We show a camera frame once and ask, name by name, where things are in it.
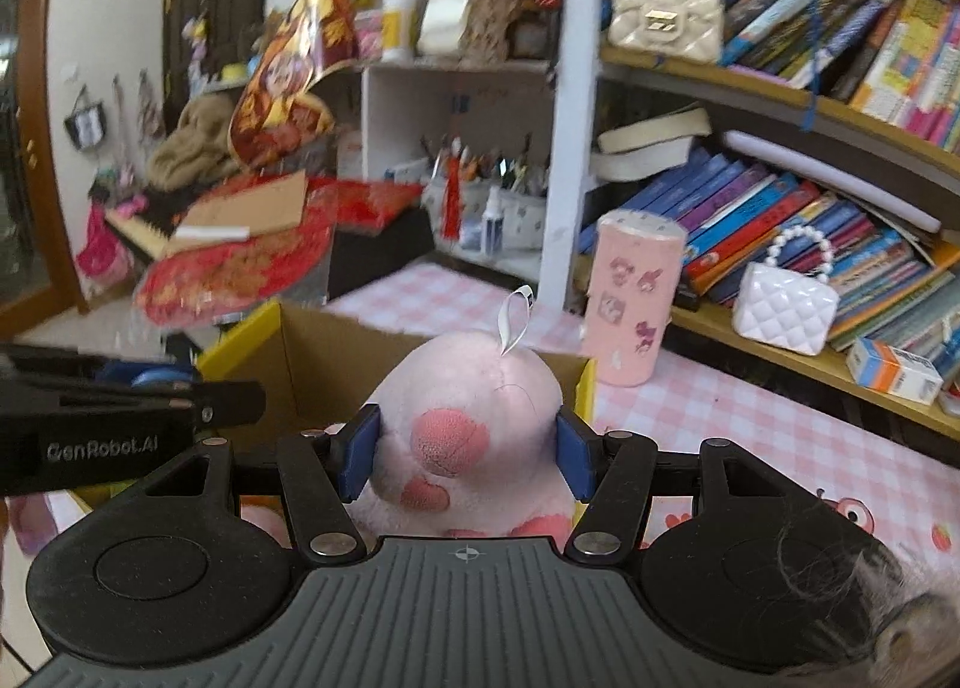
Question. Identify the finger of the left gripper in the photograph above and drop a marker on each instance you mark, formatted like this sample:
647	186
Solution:
144	374

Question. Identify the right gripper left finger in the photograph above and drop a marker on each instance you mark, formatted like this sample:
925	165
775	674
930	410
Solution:
320	473

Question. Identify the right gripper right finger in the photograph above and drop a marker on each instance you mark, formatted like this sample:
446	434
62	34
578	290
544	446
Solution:
611	474

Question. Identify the pink pig plush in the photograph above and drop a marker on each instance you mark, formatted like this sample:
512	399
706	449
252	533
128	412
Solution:
468	440

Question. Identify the yellow cardboard box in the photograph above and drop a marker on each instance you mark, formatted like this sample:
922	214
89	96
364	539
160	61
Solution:
318	369

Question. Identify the red decorative paper sheets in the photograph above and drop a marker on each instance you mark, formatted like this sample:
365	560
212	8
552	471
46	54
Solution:
351	234

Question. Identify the electric keyboard piano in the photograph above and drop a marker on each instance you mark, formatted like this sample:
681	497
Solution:
146	223

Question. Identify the pink cylindrical canister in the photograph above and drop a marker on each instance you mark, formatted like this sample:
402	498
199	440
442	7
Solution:
635	272

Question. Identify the brown cardboard sheet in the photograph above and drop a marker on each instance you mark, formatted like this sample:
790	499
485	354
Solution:
272	207

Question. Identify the brown plush blanket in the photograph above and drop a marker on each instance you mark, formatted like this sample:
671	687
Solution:
197	152

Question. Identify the white quilted mini handbag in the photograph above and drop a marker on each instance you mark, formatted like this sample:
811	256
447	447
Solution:
787	309

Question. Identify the orange white medicine box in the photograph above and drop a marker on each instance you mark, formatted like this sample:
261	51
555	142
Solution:
892	371

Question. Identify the pink checkered tablecloth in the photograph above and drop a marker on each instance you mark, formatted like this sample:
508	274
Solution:
913	499

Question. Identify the white storage shelf unit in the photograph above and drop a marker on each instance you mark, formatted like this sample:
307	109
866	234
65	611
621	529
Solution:
476	139

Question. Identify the red gold fortune poster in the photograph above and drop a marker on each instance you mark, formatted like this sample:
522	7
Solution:
278	113

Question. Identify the white yellow bottle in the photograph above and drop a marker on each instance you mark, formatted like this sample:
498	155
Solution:
398	22

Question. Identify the cream quilted mini handbag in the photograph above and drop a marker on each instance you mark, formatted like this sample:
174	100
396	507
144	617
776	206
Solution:
685	29

